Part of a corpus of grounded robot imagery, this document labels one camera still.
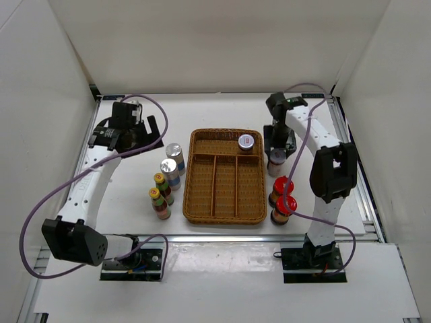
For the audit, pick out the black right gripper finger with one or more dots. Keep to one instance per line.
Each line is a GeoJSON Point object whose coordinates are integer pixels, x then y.
{"type": "Point", "coordinates": [267, 136]}
{"type": "Point", "coordinates": [291, 145]}

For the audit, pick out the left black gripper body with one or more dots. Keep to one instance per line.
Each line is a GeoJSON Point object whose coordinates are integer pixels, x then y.
{"type": "Point", "coordinates": [138, 126]}

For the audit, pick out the white-lid jar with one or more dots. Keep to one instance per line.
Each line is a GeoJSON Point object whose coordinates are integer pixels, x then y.
{"type": "Point", "coordinates": [246, 143]}
{"type": "Point", "coordinates": [277, 158]}

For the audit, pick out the silver-top blue can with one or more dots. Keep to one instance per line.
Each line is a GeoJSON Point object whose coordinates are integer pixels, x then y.
{"type": "Point", "coordinates": [174, 151]}
{"type": "Point", "coordinates": [170, 171]}

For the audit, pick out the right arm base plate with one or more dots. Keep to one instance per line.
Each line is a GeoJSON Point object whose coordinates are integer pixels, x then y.
{"type": "Point", "coordinates": [305, 265]}

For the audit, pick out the red-lid sauce jar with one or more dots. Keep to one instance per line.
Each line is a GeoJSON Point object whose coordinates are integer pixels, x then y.
{"type": "Point", "coordinates": [281, 212]}
{"type": "Point", "coordinates": [278, 189]}

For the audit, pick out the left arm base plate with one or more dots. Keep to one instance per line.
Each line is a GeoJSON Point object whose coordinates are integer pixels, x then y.
{"type": "Point", "coordinates": [144, 265]}

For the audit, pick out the wicker divided basket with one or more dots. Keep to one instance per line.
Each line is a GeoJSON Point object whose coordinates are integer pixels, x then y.
{"type": "Point", "coordinates": [223, 186]}

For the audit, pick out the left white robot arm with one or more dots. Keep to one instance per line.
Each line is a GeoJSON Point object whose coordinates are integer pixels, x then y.
{"type": "Point", "coordinates": [72, 235]}

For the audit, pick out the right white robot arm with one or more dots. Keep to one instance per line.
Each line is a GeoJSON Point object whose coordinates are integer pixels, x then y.
{"type": "Point", "coordinates": [334, 169]}

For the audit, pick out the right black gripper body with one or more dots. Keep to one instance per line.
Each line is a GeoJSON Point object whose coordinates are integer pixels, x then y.
{"type": "Point", "coordinates": [280, 132]}

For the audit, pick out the green-label sauce bottle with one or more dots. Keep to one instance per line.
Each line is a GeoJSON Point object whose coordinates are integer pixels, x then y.
{"type": "Point", "coordinates": [163, 187]}
{"type": "Point", "coordinates": [159, 204]}

